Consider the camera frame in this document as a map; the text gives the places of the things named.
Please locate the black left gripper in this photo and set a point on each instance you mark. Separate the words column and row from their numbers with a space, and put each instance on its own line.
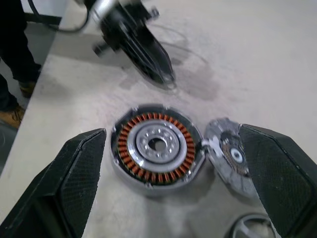
column 123, row 19

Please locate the silver round motor lid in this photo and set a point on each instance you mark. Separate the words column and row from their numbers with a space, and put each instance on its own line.
column 219, row 161

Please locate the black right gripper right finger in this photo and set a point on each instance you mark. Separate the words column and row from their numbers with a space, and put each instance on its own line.
column 284, row 186

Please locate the silver motor housing copper windings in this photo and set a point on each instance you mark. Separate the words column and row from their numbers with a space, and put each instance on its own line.
column 158, row 148

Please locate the spoked silver rotor black rim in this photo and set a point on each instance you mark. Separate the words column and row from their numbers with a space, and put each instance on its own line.
column 244, row 224

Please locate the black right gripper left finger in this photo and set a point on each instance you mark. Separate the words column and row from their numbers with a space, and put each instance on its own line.
column 62, row 188

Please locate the person in dark trousers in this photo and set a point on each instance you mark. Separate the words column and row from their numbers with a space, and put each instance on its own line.
column 15, row 37

